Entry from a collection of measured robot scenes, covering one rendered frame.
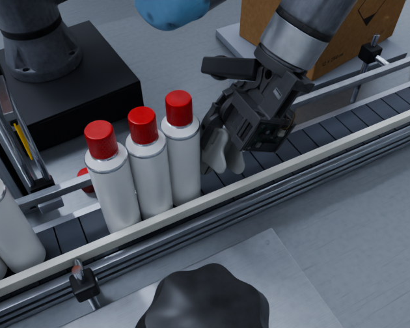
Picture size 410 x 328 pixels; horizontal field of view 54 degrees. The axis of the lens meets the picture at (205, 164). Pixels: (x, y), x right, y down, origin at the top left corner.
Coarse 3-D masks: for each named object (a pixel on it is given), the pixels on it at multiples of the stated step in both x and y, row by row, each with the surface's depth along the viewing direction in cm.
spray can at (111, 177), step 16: (96, 128) 45; (112, 128) 46; (96, 144) 45; (112, 144) 46; (96, 160) 47; (112, 160) 47; (128, 160) 50; (96, 176) 48; (112, 176) 48; (128, 176) 51; (96, 192) 51; (112, 192) 50; (128, 192) 52; (112, 208) 53; (128, 208) 54; (112, 224) 56; (128, 224) 57
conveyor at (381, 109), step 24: (384, 96) 81; (408, 96) 81; (336, 120) 76; (360, 120) 76; (288, 144) 72; (312, 144) 72; (360, 144) 72; (264, 168) 68; (96, 216) 62; (192, 216) 62; (48, 240) 59; (72, 240) 59; (24, 288) 55
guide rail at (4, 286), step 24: (384, 120) 71; (408, 120) 73; (336, 144) 67; (288, 168) 64; (216, 192) 61; (240, 192) 62; (168, 216) 58; (96, 240) 55; (120, 240) 56; (48, 264) 53; (72, 264) 55; (0, 288) 51
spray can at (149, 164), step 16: (144, 112) 47; (144, 128) 46; (128, 144) 49; (144, 144) 49; (160, 144) 49; (144, 160) 49; (160, 160) 50; (144, 176) 52; (160, 176) 52; (144, 192) 54; (160, 192) 55; (144, 208) 58; (160, 208) 58
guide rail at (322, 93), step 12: (408, 60) 75; (372, 72) 72; (384, 72) 73; (336, 84) 70; (348, 84) 70; (360, 84) 72; (300, 96) 68; (312, 96) 68; (324, 96) 69; (72, 180) 56; (84, 180) 56; (36, 192) 55; (48, 192) 55; (60, 192) 55; (24, 204) 54; (36, 204) 55
